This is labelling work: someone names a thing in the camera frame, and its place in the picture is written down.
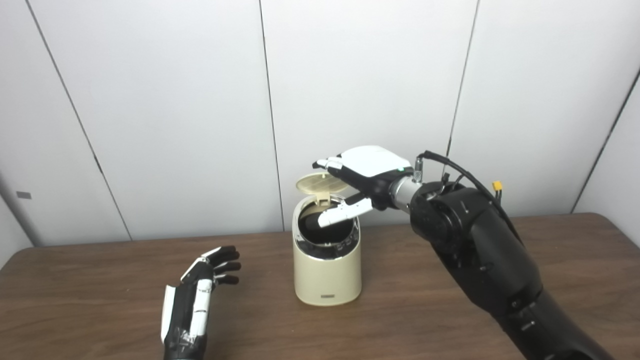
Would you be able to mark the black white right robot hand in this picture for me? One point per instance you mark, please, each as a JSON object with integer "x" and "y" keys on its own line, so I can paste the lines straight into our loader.
{"x": 372, "y": 162}

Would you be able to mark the round cream bin lid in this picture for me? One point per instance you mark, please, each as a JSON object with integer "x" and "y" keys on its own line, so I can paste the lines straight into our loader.
{"x": 320, "y": 183}

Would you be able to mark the small grey wall label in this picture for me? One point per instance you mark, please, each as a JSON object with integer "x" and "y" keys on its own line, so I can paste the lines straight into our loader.
{"x": 23, "y": 195}

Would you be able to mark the cream-colored bin body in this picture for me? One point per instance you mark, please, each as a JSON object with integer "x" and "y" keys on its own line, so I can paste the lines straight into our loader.
{"x": 327, "y": 275}

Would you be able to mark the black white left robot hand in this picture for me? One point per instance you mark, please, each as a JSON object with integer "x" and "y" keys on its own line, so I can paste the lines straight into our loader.
{"x": 182, "y": 310}

